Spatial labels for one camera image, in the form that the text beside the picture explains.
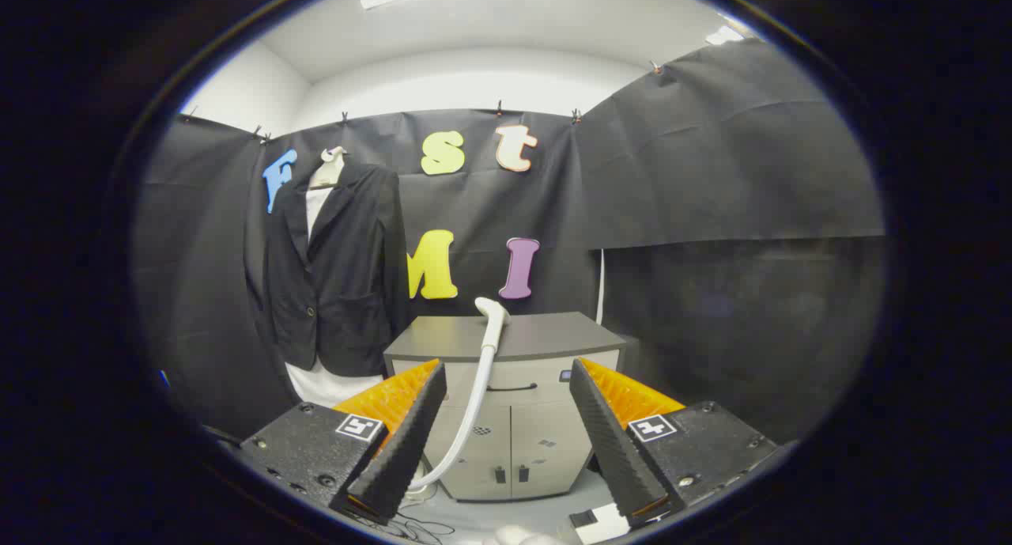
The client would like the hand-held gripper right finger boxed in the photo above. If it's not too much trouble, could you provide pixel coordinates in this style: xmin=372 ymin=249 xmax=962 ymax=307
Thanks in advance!
xmin=569 ymin=358 xmax=780 ymax=530

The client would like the tangle of floor cables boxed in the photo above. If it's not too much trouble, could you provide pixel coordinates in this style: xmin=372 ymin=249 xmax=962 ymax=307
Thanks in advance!
xmin=372 ymin=513 xmax=455 ymax=545

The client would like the black and white card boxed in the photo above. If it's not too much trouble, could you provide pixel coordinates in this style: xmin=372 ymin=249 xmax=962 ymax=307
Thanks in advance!
xmin=569 ymin=503 xmax=633 ymax=544

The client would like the row of black cloth clips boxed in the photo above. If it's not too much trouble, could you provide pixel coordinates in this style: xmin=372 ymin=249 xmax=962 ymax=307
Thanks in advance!
xmin=183 ymin=61 xmax=663 ymax=144

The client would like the white rounded object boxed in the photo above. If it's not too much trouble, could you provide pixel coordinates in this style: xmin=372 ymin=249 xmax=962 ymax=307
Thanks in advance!
xmin=484 ymin=524 xmax=566 ymax=545

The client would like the white garment steamer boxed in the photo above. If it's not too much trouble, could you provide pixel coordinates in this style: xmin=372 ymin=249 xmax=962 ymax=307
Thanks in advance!
xmin=402 ymin=296 xmax=511 ymax=502

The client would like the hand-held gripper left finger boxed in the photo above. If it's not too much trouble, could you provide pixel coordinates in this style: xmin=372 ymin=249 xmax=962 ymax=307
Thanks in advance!
xmin=237 ymin=359 xmax=448 ymax=526

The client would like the grey cabinet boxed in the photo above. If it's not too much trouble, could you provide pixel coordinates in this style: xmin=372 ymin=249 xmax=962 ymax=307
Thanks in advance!
xmin=383 ymin=312 xmax=627 ymax=502

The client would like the black blazer jacket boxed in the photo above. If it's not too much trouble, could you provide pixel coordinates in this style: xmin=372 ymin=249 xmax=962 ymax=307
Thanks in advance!
xmin=261 ymin=161 xmax=412 ymax=378

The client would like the black backdrop cloth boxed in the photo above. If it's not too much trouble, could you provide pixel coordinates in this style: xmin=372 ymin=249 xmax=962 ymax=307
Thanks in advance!
xmin=130 ymin=39 xmax=886 ymax=451

